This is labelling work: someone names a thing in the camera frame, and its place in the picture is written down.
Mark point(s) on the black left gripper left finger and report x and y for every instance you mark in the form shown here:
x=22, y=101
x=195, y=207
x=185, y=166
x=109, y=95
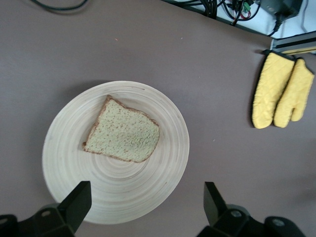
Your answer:
x=74, y=205

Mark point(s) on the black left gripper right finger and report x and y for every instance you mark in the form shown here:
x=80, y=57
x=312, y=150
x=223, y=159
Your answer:
x=214, y=205

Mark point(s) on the round light wooden plate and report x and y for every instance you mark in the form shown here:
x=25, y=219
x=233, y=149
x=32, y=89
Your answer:
x=123, y=187

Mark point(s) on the slice of toast bread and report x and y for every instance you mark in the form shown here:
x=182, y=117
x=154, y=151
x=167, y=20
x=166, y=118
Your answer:
x=126, y=133

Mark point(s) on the yellow quilted oven mitt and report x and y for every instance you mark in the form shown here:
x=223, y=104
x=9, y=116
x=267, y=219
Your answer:
x=269, y=93
x=296, y=93

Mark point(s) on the yellow wooden stick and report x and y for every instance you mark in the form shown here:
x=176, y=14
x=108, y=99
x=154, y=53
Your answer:
x=303, y=51

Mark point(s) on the green terminal connector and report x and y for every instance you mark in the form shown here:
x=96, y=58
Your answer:
x=247, y=7

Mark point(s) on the dark grey power adapter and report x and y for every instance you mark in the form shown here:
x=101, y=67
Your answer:
x=281, y=6

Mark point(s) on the grey metal bracket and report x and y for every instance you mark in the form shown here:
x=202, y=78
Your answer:
x=291, y=42

